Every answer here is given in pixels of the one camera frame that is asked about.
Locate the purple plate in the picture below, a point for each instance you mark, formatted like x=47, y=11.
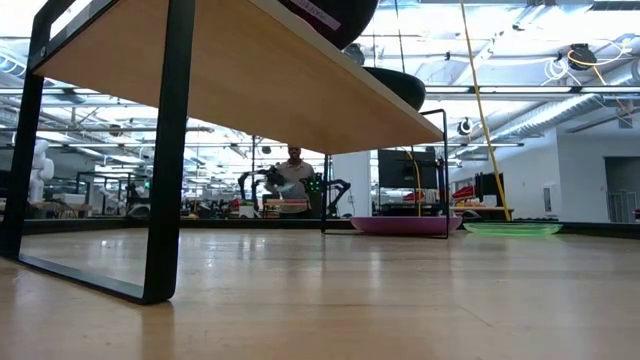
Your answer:
x=400, y=226

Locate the black bowl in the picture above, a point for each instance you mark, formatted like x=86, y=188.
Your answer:
x=400, y=87

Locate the dark teal plate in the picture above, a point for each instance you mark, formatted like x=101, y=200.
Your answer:
x=350, y=20

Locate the translucent green plate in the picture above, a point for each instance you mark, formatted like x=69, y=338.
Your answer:
x=512, y=229

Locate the wooden shelf with black legs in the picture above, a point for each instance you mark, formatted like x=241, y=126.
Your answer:
x=225, y=75

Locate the person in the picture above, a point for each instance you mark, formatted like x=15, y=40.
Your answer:
x=295, y=175

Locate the white pillar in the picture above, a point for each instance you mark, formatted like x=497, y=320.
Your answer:
x=357, y=185

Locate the large black monitor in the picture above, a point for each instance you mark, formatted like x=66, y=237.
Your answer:
x=400, y=170

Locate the white humanoid robot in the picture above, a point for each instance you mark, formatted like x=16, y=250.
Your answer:
x=41, y=170

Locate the black metal rig frame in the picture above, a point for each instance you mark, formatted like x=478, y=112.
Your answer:
x=250, y=224

